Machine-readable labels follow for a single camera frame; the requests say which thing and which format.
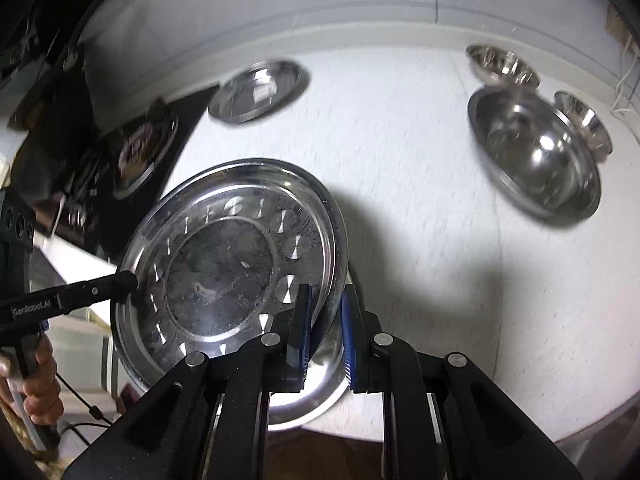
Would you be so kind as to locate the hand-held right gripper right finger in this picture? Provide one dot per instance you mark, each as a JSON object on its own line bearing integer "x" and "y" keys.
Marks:
{"x": 351, "y": 345}

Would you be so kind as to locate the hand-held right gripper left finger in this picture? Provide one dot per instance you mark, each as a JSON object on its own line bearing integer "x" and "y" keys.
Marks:
{"x": 304, "y": 340}

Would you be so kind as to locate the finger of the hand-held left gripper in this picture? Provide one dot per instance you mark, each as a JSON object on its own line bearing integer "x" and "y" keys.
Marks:
{"x": 95, "y": 291}

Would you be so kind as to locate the large steel plate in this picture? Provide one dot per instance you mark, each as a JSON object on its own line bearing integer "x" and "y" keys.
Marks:
{"x": 220, "y": 270}

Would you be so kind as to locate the small steel plate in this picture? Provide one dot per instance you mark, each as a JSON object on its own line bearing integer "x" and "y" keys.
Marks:
{"x": 257, "y": 91}

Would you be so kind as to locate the large steel bowl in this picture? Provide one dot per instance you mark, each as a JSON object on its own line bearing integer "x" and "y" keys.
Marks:
{"x": 537, "y": 155}

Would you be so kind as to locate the small steel bowl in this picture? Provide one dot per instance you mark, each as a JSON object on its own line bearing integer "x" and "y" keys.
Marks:
{"x": 502, "y": 64}
{"x": 585, "y": 120}

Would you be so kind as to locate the person's left hand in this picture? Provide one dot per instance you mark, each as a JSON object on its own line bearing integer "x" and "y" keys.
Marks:
{"x": 45, "y": 390}

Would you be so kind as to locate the black gas stove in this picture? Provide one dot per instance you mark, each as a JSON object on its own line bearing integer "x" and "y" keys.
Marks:
{"x": 185, "y": 125}

